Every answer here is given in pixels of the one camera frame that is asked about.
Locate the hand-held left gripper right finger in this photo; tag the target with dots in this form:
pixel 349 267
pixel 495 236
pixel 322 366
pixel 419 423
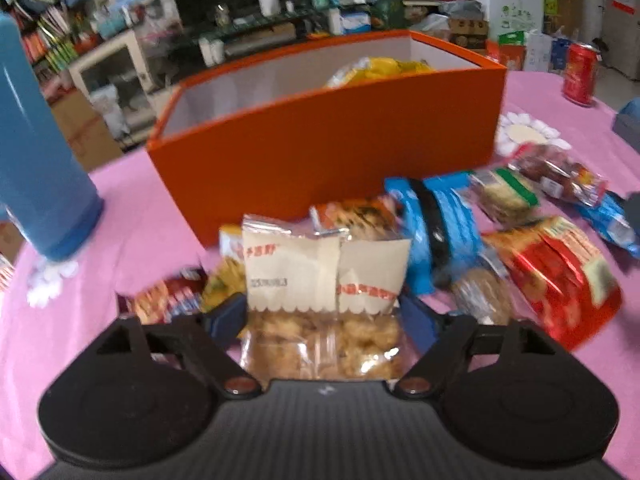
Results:
pixel 420 322

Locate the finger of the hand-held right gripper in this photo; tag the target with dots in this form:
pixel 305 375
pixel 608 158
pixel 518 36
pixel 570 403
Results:
pixel 632 212

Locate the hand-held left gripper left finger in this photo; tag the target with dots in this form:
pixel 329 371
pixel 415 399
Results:
pixel 227 320

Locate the small blue foil packet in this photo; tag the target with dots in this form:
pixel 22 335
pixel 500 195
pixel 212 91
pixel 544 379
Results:
pixel 607 225

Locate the small yellow snack packet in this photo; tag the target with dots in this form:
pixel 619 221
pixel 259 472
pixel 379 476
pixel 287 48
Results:
pixel 227 270

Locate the brown chocolate cookie packet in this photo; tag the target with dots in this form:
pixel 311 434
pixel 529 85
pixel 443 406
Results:
pixel 165 297

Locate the clear brown round biscuit packet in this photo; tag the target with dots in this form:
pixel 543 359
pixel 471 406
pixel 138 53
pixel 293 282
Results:
pixel 482 297

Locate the dark red dates packet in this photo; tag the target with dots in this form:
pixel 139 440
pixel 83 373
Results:
pixel 555 172

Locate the blue packet with black band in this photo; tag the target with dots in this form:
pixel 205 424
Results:
pixel 450 230

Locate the red foil snack packet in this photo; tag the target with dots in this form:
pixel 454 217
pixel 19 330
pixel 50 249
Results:
pixel 555 275

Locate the clear cracker packet beige label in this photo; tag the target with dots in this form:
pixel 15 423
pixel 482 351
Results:
pixel 320 280

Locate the orange printed snack packet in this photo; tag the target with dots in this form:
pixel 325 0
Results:
pixel 357 217

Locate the green round cake packet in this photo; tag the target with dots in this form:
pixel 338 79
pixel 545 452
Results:
pixel 505 195

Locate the orange cardboard box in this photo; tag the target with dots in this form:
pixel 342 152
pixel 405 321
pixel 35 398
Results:
pixel 325 150

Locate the large yellow snack packet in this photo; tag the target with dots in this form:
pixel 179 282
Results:
pixel 380 70

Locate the dark grey case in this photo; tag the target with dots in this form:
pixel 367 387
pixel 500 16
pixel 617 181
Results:
pixel 629 122

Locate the red soda can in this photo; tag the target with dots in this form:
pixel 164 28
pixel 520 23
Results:
pixel 580 75

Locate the orange gift bag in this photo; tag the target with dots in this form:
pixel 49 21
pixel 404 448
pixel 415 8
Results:
pixel 512 56

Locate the stack of large cardboard boxes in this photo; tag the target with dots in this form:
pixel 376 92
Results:
pixel 80 130

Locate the brown fruit cartons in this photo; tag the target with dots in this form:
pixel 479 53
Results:
pixel 469 34

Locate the blue thermos jug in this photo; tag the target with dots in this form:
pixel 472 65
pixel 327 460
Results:
pixel 40 160

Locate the white glass-door cabinet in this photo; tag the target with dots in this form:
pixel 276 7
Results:
pixel 112 77

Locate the glass and white TV stand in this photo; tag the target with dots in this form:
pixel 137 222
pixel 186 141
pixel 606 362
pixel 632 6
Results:
pixel 260 35

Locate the dark green bag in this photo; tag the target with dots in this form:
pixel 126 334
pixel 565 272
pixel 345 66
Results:
pixel 389 14

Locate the white mug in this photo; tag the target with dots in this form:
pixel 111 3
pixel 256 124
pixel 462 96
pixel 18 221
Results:
pixel 269 5

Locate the bookshelf with books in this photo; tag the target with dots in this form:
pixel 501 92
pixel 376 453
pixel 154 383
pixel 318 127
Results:
pixel 45 10

